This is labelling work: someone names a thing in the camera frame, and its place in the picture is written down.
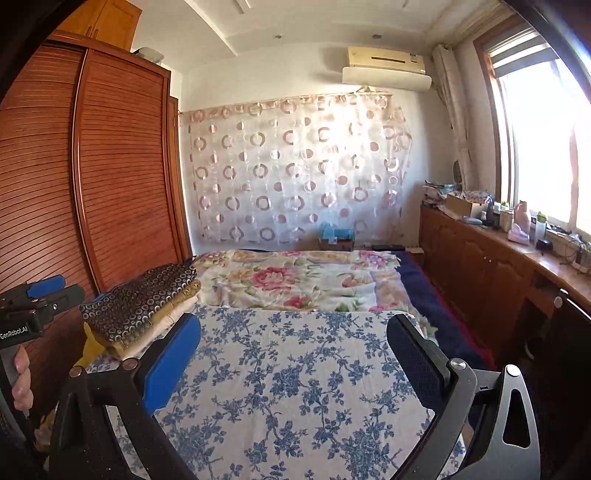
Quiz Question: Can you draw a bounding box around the wooden framed window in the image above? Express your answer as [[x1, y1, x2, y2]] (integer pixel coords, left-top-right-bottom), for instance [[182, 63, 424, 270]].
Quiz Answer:
[[473, 16, 591, 232]]

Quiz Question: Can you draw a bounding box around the yellow folded garment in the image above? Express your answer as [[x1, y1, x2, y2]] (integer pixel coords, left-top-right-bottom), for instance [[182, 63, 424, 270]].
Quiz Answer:
[[83, 323, 122, 365]]

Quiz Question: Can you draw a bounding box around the cream wall air conditioner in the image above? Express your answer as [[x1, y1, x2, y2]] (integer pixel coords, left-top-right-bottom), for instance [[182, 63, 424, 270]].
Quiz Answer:
[[342, 45, 433, 89]]

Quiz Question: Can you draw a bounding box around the wooden sideboard cabinet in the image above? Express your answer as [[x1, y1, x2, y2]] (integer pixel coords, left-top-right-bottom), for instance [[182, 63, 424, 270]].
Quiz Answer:
[[419, 203, 591, 365]]

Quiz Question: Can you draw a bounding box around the wooden slatted wardrobe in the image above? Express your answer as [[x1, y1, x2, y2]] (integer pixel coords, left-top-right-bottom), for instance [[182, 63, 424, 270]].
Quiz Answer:
[[0, 30, 192, 416]]

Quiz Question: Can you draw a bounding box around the white tied window curtain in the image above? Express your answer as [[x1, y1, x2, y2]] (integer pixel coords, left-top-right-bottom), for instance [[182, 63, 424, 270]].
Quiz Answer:
[[431, 44, 476, 178]]

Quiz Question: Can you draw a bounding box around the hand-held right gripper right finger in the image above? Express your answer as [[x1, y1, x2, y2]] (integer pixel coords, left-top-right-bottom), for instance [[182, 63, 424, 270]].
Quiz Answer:
[[387, 314, 541, 480]]

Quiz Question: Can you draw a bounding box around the blue floral bed sheet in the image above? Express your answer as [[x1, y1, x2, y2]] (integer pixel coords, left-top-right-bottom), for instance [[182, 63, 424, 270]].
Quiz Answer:
[[34, 302, 467, 480]]

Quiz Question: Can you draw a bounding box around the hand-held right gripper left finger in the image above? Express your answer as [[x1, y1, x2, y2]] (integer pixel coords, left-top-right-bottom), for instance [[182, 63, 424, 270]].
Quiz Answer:
[[48, 313, 202, 480]]

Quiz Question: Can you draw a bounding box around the cardboard box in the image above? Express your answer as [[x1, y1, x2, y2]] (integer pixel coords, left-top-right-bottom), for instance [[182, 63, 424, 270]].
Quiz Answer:
[[444, 193, 485, 217]]

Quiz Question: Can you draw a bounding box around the wooden overhead cabinet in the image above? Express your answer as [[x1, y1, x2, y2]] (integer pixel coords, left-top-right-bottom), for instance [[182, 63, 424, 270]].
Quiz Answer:
[[53, 0, 144, 49]]

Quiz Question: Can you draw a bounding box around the sheer circle patterned curtain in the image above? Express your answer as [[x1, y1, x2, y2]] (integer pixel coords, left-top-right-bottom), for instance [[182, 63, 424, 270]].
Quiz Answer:
[[180, 92, 413, 244]]

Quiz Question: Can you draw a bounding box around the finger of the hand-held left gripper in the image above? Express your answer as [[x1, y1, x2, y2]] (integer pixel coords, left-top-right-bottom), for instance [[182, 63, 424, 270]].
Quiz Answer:
[[39, 284, 86, 315], [0, 275, 66, 308]]

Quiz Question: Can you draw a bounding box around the person's left hand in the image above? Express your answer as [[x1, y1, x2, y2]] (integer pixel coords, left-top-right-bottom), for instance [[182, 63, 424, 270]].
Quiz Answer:
[[10, 345, 34, 412]]

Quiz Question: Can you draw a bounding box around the navy medallion patterned top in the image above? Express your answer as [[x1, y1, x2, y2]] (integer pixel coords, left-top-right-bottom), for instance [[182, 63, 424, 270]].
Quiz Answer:
[[79, 263, 197, 347]]

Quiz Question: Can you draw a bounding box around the folded yellow clothes stack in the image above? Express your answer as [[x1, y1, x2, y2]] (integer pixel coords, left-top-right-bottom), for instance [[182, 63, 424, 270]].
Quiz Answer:
[[121, 295, 186, 360]]

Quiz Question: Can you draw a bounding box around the navy blue blanket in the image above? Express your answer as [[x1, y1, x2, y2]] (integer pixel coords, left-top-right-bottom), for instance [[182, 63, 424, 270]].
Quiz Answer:
[[397, 251, 497, 370]]

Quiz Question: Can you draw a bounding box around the teal box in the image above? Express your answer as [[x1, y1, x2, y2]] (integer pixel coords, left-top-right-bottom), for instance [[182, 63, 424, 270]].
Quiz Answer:
[[318, 222, 356, 251]]

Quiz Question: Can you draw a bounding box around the pink floral quilt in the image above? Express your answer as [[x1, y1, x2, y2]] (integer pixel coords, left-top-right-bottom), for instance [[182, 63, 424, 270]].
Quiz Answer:
[[191, 249, 437, 342]]

